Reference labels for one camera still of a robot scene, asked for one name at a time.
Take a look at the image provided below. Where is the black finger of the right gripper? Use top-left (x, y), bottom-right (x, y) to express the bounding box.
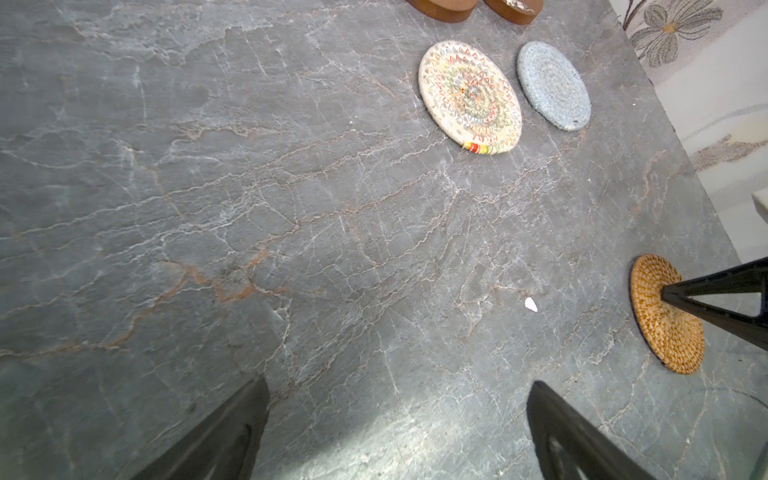
top-left (659, 256), bottom-right (768, 353)

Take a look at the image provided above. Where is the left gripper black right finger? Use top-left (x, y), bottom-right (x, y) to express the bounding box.
top-left (526, 380), bottom-right (651, 479)

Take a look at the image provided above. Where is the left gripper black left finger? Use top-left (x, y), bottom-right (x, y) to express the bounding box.
top-left (134, 376), bottom-right (270, 479)

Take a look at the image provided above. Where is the rattan wicker round coaster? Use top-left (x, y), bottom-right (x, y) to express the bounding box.
top-left (630, 254), bottom-right (705, 375)

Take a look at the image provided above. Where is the blue grey woven coaster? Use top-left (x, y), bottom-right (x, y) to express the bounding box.
top-left (517, 41), bottom-right (592, 132)

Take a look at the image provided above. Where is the woven multicolour round coaster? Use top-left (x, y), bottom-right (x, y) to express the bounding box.
top-left (418, 40), bottom-right (522, 155)

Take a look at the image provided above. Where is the dark brown glossy coaster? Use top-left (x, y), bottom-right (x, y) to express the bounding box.
top-left (485, 0), bottom-right (544, 25)

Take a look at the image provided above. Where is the brown cork round coaster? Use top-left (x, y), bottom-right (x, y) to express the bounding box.
top-left (407, 0), bottom-right (478, 23)

